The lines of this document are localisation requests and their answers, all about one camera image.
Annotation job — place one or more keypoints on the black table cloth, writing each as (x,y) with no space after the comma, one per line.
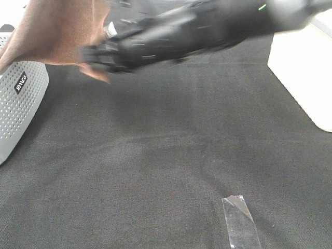
(144,160)

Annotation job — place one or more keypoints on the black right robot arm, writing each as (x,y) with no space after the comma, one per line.
(195,27)

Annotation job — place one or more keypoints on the white perforated laundry basket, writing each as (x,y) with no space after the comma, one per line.
(23,86)

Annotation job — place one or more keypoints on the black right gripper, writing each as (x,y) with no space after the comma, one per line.
(148,42)

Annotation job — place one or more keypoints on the brown towel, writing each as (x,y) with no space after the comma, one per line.
(51,32)

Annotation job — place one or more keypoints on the clear tape strip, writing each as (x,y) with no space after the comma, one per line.
(241,227)

